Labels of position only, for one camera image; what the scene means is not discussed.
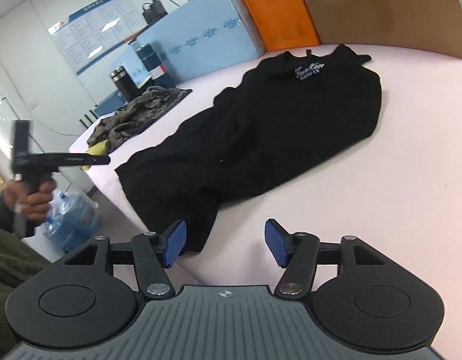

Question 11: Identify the black t-shirt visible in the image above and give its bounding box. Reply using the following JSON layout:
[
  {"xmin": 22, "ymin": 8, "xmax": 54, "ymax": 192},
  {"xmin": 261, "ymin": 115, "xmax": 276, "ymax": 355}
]
[{"xmin": 116, "ymin": 45, "xmax": 382, "ymax": 252}]

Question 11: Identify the light blue cardboard box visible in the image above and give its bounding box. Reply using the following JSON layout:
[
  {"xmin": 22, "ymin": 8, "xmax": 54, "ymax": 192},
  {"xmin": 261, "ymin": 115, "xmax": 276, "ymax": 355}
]
[{"xmin": 110, "ymin": 0, "xmax": 268, "ymax": 87}]

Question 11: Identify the green sleeve forearm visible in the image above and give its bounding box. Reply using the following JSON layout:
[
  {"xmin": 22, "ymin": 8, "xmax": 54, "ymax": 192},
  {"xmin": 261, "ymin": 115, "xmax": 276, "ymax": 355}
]
[{"xmin": 0, "ymin": 229, "xmax": 50, "ymax": 359}]

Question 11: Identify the black power adapter with cable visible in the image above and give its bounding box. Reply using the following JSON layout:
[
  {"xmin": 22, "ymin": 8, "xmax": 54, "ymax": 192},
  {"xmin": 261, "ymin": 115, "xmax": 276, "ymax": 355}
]
[{"xmin": 142, "ymin": 0, "xmax": 189, "ymax": 24}]

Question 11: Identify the orange cardboard box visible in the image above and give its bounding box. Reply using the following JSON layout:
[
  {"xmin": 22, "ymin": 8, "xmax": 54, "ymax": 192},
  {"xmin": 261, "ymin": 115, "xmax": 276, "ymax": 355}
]
[{"xmin": 243, "ymin": 0, "xmax": 320, "ymax": 51}]

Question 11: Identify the blue white wall poster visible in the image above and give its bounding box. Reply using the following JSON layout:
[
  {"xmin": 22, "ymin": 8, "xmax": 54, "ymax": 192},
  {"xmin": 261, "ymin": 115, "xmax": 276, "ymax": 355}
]
[{"xmin": 48, "ymin": 0, "xmax": 146, "ymax": 76}]

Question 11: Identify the blue water jug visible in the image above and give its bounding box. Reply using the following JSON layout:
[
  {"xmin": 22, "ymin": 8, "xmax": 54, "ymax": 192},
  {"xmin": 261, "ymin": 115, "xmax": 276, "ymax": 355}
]
[{"xmin": 44, "ymin": 191, "xmax": 102, "ymax": 253}]

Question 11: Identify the yellow cloth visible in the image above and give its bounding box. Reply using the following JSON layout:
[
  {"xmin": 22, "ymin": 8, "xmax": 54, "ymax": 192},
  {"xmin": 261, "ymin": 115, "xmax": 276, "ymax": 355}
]
[{"xmin": 86, "ymin": 140, "xmax": 110, "ymax": 156}]

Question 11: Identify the black steel thermos bottle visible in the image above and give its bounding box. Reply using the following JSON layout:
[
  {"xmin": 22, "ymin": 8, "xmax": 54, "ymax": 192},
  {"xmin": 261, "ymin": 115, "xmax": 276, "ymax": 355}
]
[{"xmin": 110, "ymin": 65, "xmax": 141, "ymax": 102}]

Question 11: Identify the camouflage garment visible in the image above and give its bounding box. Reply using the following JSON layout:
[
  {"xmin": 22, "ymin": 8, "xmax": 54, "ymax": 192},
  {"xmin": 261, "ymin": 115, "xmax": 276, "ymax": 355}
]
[{"xmin": 87, "ymin": 86, "xmax": 193, "ymax": 154}]

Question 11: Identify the brown cardboard box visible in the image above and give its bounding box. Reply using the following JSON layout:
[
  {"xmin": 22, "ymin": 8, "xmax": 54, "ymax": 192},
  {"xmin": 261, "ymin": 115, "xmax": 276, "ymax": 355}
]
[{"xmin": 304, "ymin": 0, "xmax": 462, "ymax": 59}]

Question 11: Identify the person's left hand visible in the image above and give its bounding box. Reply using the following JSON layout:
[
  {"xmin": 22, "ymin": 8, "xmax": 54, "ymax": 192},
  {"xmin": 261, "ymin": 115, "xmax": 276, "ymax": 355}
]
[{"xmin": 1, "ymin": 178, "xmax": 57, "ymax": 225}]

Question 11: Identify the dark green thermos bottle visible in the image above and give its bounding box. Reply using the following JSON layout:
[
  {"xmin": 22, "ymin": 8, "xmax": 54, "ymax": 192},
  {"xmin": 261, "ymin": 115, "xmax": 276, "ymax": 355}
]
[{"xmin": 136, "ymin": 43, "xmax": 176, "ymax": 89}]

